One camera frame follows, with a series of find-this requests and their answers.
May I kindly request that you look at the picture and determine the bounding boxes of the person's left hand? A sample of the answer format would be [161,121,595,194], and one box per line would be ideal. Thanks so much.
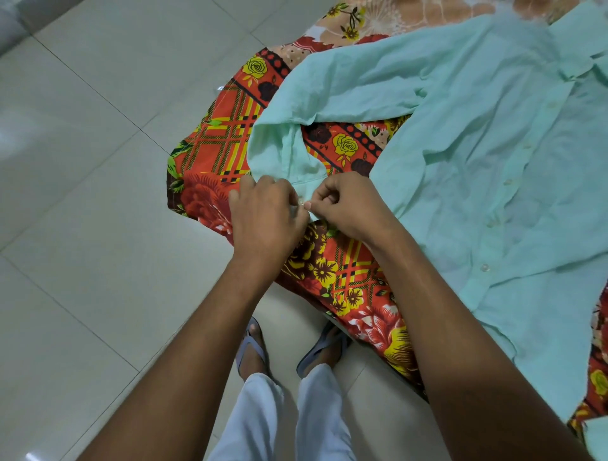
[227,174,311,278]

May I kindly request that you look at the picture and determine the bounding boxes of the person's right hand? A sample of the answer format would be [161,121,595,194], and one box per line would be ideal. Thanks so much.
[302,171,405,253]

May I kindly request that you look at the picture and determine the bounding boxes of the mint green shirt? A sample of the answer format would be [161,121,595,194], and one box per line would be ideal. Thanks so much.
[246,0,608,461]

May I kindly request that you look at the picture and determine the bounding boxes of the person's left forearm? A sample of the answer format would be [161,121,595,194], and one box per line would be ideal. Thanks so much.
[75,258,286,461]

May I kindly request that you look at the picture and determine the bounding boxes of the person's right forearm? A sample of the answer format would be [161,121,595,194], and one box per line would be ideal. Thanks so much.
[368,224,595,461]

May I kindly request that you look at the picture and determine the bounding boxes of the red floral bedsheet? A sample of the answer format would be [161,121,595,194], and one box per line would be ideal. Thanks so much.
[165,0,608,445]

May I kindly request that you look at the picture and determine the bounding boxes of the left blue flip-flop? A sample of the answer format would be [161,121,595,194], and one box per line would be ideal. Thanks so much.
[234,317,273,382]

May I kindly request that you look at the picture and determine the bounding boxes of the blue flip-flop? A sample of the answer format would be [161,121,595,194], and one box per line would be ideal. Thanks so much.
[296,320,354,380]
[234,317,273,382]

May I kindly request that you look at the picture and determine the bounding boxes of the right blue flip-flop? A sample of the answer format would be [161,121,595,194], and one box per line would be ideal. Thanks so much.
[296,320,354,380]

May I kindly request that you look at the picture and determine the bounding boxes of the light blue jeans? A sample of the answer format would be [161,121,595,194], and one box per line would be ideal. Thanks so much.
[206,363,358,461]

